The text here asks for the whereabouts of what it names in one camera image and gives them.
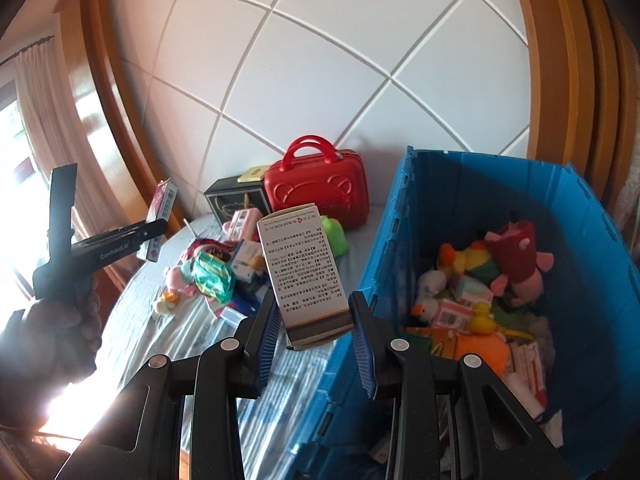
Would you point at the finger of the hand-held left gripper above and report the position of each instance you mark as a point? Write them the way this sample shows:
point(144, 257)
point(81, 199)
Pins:
point(150, 229)

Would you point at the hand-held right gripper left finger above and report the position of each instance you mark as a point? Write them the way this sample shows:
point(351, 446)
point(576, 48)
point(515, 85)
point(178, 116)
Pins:
point(266, 345)

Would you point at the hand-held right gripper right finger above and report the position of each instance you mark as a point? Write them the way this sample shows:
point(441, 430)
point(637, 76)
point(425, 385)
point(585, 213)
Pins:
point(362, 355)

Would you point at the pink white slim box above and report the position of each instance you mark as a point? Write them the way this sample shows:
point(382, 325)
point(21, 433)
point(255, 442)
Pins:
point(164, 205)

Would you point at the white printed medicine box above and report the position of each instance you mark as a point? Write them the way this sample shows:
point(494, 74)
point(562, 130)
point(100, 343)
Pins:
point(300, 270)

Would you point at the blue plastic crate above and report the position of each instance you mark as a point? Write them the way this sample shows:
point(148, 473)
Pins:
point(400, 220)

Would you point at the pink pig plush red dress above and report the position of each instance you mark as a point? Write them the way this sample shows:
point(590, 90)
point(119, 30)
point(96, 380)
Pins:
point(520, 260)

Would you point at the person's left hand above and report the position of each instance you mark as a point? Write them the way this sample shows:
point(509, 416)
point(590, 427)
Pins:
point(55, 330)

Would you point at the clear plastic box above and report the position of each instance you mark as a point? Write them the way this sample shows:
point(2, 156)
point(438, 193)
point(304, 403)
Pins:
point(234, 316)

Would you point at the pink pig plush teal shirt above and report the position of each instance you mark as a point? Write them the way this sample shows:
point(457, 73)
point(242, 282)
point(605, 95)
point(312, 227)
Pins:
point(177, 280)

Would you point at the striped pale blue bedsheet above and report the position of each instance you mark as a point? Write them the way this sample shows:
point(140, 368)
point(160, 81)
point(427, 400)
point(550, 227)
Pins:
point(140, 310)

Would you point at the white yellow duck toy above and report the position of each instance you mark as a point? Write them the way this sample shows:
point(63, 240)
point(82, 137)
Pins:
point(166, 304)

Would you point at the green plastic packet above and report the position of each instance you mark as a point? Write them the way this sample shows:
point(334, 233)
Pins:
point(212, 275)

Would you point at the black gift box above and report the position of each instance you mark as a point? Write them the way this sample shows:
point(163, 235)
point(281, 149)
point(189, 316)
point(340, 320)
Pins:
point(225, 205)

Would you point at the brown bear plush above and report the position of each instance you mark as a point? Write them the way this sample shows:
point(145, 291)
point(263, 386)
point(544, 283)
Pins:
point(257, 263)

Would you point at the blue white medicine box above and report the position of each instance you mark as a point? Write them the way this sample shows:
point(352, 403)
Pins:
point(247, 257)

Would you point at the pink labelled box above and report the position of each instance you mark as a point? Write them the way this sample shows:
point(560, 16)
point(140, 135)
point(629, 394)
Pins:
point(245, 222)

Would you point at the white goose plush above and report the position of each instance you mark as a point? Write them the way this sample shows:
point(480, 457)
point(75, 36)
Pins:
point(430, 287)

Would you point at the pink barcode box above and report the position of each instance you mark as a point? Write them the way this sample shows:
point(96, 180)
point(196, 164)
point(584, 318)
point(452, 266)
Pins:
point(450, 316)

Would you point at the orange plush toy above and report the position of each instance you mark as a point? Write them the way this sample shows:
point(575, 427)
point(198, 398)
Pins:
point(470, 352)

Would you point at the small yellow box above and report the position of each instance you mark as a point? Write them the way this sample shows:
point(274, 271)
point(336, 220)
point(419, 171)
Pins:
point(251, 173)

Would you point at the green frog plush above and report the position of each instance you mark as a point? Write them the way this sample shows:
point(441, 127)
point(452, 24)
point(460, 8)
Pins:
point(336, 235)

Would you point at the pink carton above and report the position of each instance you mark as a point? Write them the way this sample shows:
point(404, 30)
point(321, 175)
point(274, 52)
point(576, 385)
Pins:
point(467, 290)

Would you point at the small yellow duck toy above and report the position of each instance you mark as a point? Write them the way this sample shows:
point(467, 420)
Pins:
point(482, 319)

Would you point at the window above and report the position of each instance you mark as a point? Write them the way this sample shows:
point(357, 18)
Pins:
point(15, 160)

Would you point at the yellow green duck plush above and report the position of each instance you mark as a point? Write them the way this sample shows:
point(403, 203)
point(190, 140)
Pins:
point(465, 260)

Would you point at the red striped white box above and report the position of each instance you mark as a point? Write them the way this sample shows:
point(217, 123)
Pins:
point(527, 367)

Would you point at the red toy suitcase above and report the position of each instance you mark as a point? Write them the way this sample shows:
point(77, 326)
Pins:
point(315, 185)

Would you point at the white padded wooden headboard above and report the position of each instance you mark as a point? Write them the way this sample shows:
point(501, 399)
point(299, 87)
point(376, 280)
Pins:
point(350, 60)

